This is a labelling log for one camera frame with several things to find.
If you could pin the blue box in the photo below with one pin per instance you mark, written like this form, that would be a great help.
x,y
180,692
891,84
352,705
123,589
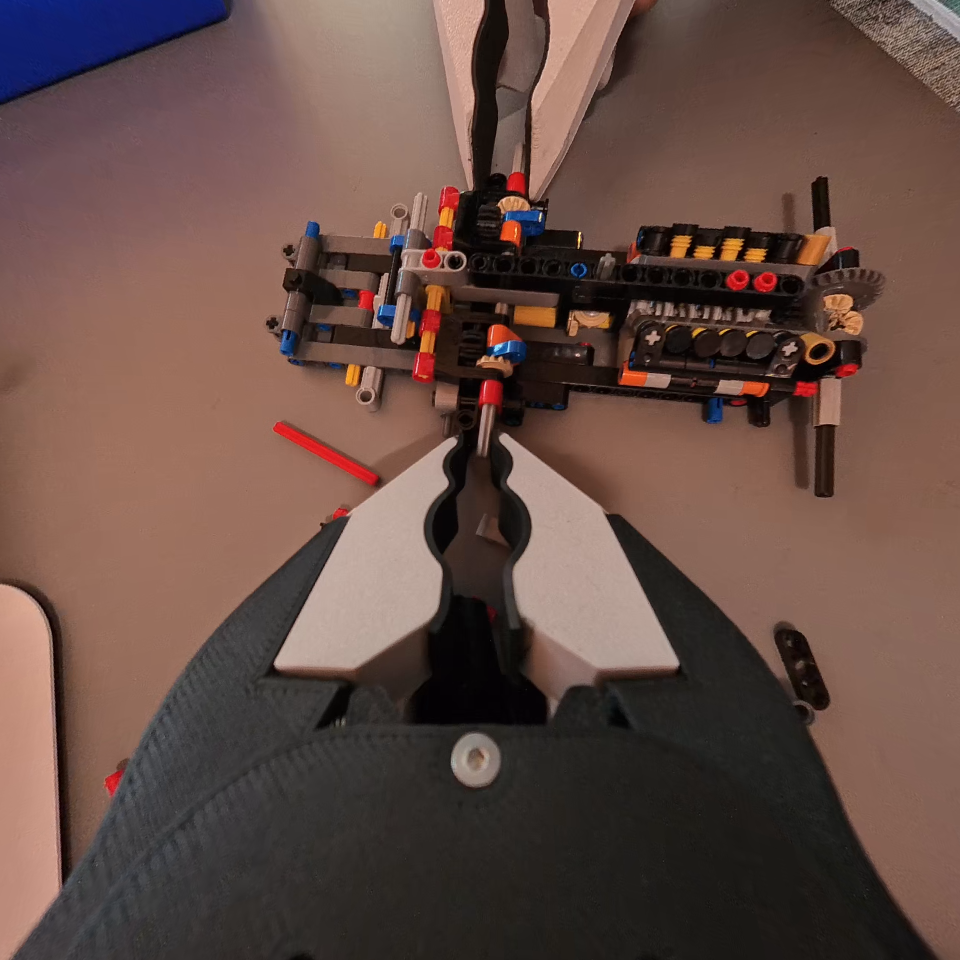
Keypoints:
x,y
105,37

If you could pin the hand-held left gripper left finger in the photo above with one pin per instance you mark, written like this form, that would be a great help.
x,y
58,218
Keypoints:
x,y
367,585

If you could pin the small grey lego piece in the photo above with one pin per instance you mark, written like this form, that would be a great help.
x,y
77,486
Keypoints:
x,y
487,527

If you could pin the multicoloured lego vehicle chassis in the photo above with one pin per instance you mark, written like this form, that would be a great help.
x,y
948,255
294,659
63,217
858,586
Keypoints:
x,y
525,266

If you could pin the black lego beam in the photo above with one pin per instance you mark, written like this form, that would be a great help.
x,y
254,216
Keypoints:
x,y
802,667

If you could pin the red lego axle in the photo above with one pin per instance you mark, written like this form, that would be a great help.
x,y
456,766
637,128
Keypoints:
x,y
326,452

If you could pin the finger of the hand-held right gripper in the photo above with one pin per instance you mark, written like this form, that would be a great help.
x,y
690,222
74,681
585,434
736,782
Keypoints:
x,y
457,67
577,67

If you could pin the white tray edge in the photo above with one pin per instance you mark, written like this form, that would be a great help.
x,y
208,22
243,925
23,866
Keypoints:
x,y
26,750

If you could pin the grey woven fabric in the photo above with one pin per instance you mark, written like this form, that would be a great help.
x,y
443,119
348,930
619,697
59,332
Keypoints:
x,y
911,45

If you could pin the small grey lego bush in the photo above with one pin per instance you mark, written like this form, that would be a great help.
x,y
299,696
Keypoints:
x,y
804,711

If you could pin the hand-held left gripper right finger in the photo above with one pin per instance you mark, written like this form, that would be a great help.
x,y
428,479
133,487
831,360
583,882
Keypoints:
x,y
592,592

